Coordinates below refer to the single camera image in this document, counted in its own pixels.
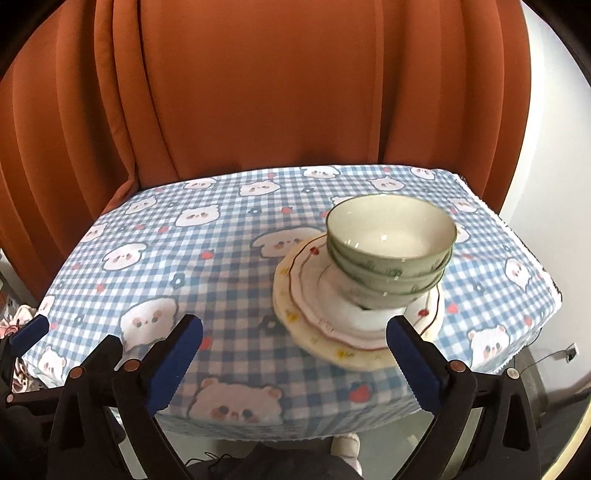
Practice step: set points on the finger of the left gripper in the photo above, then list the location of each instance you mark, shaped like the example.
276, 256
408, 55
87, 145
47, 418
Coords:
15, 345
85, 437

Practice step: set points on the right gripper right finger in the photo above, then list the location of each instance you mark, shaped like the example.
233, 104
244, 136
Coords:
445, 391

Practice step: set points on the white red-rimmed scalloped plate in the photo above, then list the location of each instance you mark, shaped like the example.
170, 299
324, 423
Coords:
339, 319

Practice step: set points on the blue checkered bear tablecloth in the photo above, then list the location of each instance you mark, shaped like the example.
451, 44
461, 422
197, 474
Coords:
210, 247

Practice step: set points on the white slipper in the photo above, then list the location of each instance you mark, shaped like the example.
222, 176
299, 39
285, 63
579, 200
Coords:
348, 447

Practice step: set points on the yellow floral cream plate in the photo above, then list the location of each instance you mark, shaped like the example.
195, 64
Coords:
312, 341

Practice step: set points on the orange curtain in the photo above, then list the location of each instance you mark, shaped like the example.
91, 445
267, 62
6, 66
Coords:
101, 99

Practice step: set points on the green floral bowl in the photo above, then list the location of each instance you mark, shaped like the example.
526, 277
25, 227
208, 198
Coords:
396, 295
388, 276
384, 232

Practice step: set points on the cluttered shelf items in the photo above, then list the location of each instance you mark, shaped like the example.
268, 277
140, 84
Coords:
14, 317

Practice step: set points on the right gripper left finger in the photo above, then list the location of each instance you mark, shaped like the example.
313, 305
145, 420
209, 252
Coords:
142, 388

